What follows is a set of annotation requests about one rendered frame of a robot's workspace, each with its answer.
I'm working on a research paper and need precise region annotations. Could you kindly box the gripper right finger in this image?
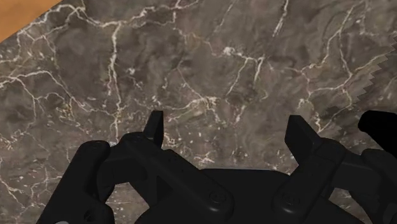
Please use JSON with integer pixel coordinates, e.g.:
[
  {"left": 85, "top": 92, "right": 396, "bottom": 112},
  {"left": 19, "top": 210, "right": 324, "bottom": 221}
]
[{"left": 272, "top": 115, "right": 397, "bottom": 224}]

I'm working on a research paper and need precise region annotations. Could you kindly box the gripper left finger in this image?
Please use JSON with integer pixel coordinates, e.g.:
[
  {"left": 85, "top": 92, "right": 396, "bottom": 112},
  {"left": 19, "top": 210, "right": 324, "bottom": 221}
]
[{"left": 36, "top": 110, "right": 235, "bottom": 224}]

